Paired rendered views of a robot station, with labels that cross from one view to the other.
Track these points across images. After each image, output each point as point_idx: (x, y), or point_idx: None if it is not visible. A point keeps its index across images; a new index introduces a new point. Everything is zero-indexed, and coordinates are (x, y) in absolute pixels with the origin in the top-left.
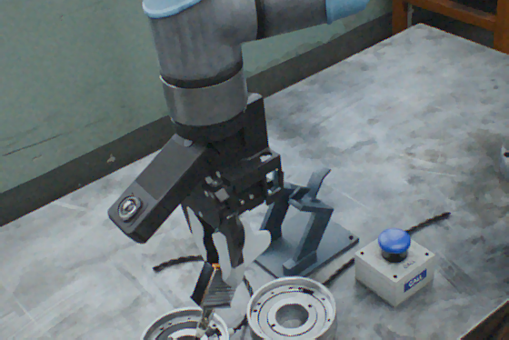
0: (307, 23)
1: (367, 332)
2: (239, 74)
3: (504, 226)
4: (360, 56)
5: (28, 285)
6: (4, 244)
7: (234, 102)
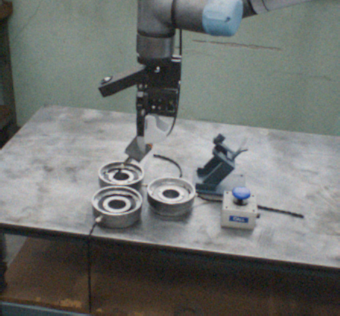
0: (195, 27)
1: (196, 224)
2: (162, 39)
3: (322, 238)
4: None
5: (108, 134)
6: (120, 118)
7: (155, 51)
